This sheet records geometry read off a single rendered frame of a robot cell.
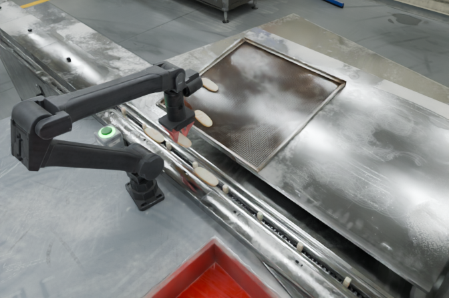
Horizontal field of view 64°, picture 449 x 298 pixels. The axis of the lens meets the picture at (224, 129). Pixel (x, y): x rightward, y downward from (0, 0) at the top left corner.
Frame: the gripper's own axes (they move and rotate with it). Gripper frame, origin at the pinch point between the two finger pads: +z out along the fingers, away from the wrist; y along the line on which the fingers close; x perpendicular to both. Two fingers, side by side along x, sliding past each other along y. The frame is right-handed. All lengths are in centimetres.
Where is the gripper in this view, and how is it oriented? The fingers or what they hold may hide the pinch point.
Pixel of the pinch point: (180, 137)
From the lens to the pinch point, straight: 117.6
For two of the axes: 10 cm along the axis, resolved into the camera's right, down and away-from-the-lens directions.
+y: 7.0, -5.0, 5.1
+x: -7.1, -4.6, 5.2
